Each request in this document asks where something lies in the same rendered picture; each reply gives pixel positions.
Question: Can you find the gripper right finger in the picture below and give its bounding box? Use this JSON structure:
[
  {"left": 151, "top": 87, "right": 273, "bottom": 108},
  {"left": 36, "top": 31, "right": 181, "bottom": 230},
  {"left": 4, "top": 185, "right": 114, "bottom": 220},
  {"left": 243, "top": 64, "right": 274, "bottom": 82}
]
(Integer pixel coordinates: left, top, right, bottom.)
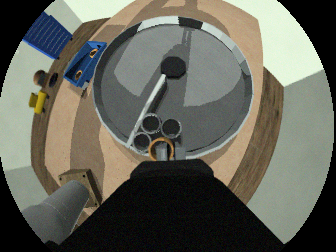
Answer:
[{"left": 173, "top": 142, "right": 186, "bottom": 160}]

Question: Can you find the blue plastic crate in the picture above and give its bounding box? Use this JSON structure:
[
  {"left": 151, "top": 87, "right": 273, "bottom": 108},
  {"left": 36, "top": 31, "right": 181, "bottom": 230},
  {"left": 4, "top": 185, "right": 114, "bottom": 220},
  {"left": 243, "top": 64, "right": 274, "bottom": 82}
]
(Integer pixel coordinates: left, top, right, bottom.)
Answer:
[{"left": 63, "top": 41, "right": 107, "bottom": 90}]

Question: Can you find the grey hollow cylinder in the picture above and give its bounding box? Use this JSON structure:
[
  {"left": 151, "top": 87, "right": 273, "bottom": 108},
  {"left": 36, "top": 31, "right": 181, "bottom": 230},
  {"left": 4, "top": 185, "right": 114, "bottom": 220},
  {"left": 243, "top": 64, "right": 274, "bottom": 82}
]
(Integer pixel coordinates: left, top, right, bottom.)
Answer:
[
  {"left": 160, "top": 117, "right": 182, "bottom": 139},
  {"left": 132, "top": 132, "right": 155, "bottom": 152},
  {"left": 140, "top": 113, "right": 162, "bottom": 134}
]

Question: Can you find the bronze bushing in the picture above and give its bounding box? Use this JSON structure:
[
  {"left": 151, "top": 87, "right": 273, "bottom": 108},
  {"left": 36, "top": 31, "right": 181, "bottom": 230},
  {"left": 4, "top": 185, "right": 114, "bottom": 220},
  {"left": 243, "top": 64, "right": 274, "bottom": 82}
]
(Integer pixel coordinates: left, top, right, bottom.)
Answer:
[
  {"left": 90, "top": 49, "right": 98, "bottom": 58},
  {"left": 75, "top": 70, "right": 83, "bottom": 80},
  {"left": 148, "top": 137, "right": 174, "bottom": 161}
]

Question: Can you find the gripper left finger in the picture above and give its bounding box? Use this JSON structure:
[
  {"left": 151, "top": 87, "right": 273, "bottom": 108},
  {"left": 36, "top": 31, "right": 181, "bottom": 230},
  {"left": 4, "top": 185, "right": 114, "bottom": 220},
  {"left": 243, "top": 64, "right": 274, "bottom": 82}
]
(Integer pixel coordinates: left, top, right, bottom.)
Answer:
[{"left": 156, "top": 142, "right": 170, "bottom": 161}]

